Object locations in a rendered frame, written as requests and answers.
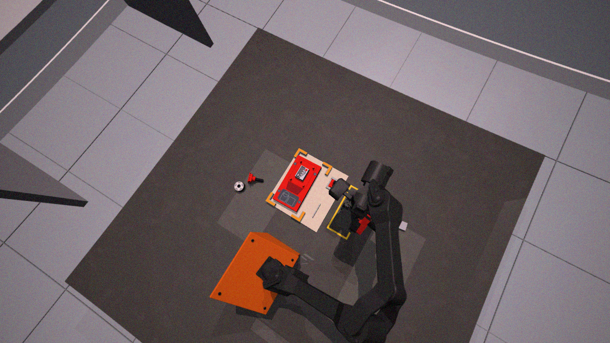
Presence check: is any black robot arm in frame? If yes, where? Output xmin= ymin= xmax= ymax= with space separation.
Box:
xmin=256 ymin=161 xmax=407 ymax=343

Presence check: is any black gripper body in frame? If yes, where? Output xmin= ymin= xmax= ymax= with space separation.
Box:
xmin=329 ymin=178 xmax=376 ymax=232

